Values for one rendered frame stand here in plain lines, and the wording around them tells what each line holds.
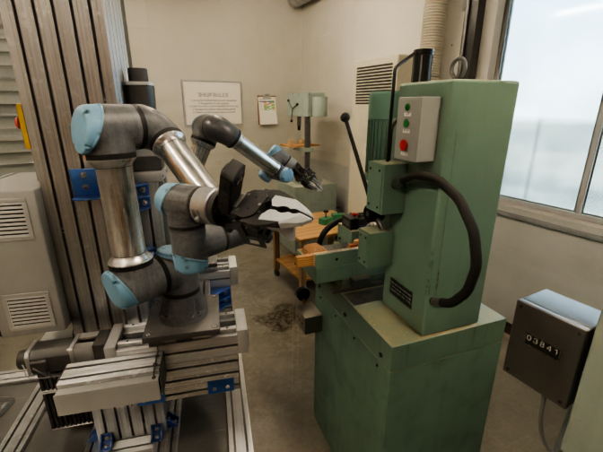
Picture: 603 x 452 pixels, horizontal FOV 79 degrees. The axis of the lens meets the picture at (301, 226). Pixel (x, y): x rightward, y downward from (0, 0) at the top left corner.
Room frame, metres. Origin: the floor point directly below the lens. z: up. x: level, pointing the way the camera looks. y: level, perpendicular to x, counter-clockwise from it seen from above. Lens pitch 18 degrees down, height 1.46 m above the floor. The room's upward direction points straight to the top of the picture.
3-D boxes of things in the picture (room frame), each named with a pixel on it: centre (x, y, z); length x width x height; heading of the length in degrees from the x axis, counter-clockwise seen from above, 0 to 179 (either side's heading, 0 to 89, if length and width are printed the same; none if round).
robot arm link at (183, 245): (0.76, 0.23, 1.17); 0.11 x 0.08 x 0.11; 140
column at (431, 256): (1.07, -0.43, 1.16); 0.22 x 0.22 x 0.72; 20
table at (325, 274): (1.44, -0.28, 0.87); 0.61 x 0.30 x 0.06; 110
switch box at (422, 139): (0.99, -0.30, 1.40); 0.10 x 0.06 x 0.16; 20
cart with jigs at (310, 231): (2.90, -0.14, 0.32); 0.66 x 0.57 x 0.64; 118
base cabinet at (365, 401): (1.23, -0.37, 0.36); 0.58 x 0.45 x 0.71; 20
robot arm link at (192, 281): (1.02, 0.39, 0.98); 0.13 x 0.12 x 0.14; 140
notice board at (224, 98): (4.09, 0.93, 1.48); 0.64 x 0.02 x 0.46; 118
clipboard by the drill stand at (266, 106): (4.37, 0.38, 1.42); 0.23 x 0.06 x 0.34; 118
